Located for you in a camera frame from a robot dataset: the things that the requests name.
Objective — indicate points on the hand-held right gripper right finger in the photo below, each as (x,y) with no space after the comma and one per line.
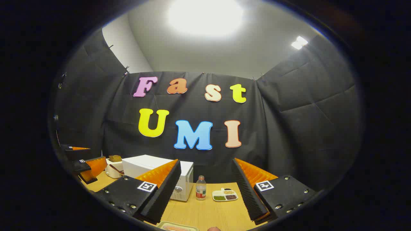
(248,192)

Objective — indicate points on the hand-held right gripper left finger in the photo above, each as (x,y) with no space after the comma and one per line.
(164,192)

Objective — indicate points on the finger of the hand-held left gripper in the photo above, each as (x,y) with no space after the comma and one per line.
(93,166)
(68,148)

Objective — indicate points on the white microwave oven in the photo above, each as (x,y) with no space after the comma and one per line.
(141,163)

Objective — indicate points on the pinkish sausage food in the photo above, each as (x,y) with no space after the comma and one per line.
(176,228)

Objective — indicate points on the white toaster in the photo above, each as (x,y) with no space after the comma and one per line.
(112,171)

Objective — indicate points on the brown toast slice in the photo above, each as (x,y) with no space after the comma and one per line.
(118,158)
(112,158)

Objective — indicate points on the white divided plate of beans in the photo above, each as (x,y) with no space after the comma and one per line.
(224,195)

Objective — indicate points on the pale green rectangular tray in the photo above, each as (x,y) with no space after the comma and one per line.
(160,226)

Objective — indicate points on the clear bottle with red label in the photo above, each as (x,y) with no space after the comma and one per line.
(201,189)

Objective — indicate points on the black backdrop cloth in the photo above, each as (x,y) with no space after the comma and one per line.
(289,128)

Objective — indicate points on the small ceiling light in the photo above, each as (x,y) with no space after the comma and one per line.
(299,42)

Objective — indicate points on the large ceiling light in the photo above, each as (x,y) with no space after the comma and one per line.
(205,17)

